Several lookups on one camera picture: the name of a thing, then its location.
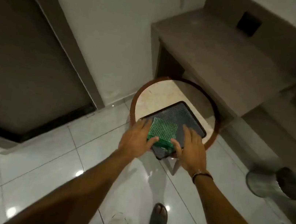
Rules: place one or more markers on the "brown door frame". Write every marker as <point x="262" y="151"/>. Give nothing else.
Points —
<point x="63" y="31"/>

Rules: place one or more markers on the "round grey waste bin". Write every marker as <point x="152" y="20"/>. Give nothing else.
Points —
<point x="276" y="182"/>

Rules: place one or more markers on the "brown built-in desk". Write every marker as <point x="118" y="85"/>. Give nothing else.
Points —
<point x="227" y="64"/>

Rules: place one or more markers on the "person's left hand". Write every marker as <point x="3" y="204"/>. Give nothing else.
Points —
<point x="133" y="141"/>

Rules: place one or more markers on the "dark brown door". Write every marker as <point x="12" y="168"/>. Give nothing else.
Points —
<point x="20" y="55"/>

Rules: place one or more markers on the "person's left forearm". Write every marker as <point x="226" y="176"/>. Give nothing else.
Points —
<point x="77" y="191"/>

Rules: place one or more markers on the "person's right thumb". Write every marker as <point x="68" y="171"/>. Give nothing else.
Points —
<point x="176" y="146"/>

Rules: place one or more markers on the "person's right hand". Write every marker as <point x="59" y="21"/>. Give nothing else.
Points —
<point x="192" y="157"/>

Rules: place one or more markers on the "person's sandalled foot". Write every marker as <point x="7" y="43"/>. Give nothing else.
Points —
<point x="158" y="217"/>

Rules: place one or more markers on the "black wristband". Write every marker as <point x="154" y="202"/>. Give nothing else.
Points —
<point x="202" y="175"/>

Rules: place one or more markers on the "green checkered cloth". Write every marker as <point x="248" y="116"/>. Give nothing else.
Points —
<point x="164" y="131"/>

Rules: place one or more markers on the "round table with brown rim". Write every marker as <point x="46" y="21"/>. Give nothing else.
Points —
<point x="156" y="95"/>

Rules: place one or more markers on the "black square tray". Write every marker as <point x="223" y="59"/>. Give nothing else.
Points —
<point x="180" y="115"/>

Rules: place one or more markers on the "black wall socket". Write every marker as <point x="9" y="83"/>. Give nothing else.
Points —
<point x="249" y="23"/>

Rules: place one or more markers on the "person's left thumb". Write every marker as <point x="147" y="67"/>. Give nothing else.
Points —
<point x="153" y="142"/>

